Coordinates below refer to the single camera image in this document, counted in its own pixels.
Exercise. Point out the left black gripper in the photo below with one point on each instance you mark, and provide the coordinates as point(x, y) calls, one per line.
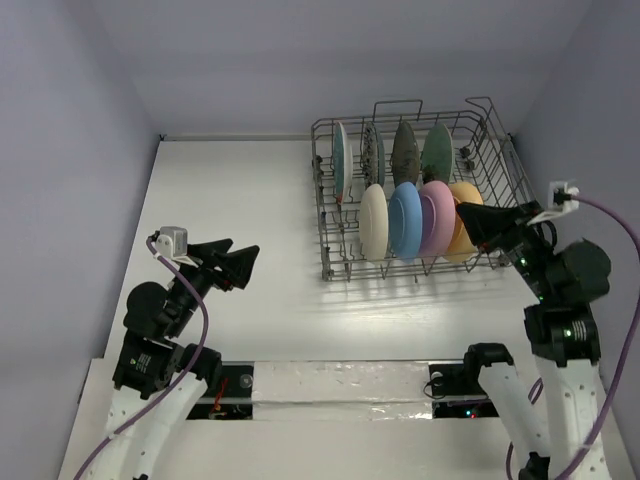
point(235, 265)

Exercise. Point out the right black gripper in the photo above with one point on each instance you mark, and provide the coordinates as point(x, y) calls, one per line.
point(513, 227)

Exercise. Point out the yellow orange plate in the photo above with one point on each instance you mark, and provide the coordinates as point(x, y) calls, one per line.
point(460, 247)

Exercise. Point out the pink plate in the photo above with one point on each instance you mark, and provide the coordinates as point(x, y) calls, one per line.
point(438, 218)

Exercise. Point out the light blue plate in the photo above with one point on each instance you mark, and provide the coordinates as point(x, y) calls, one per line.
point(405, 222)

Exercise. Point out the mint green flower plate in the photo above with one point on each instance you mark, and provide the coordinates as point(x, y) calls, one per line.
point(438, 155)

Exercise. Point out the grey reindeer snowflake plate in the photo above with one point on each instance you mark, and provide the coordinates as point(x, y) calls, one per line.
point(405, 157)

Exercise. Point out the cream white plate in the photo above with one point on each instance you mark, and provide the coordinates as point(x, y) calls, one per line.
point(374, 223)

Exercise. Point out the blue floral white plate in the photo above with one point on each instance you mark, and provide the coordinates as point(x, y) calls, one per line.
point(373, 156)

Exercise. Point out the teal marbled red-back plate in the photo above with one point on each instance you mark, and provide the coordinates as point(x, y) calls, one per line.
point(343, 163)

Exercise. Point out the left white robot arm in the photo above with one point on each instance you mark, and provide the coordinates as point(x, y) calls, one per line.
point(164, 366)

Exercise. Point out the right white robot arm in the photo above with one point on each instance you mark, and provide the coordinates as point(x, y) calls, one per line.
point(564, 342)

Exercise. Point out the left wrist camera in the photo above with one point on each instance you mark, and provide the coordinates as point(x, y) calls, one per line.
point(171, 243)

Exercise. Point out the grey wire dish rack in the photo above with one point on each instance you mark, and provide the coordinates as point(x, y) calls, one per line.
point(387, 186)

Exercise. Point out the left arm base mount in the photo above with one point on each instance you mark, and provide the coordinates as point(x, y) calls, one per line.
point(230, 398)

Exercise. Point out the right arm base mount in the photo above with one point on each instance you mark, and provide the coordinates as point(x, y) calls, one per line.
point(454, 396)

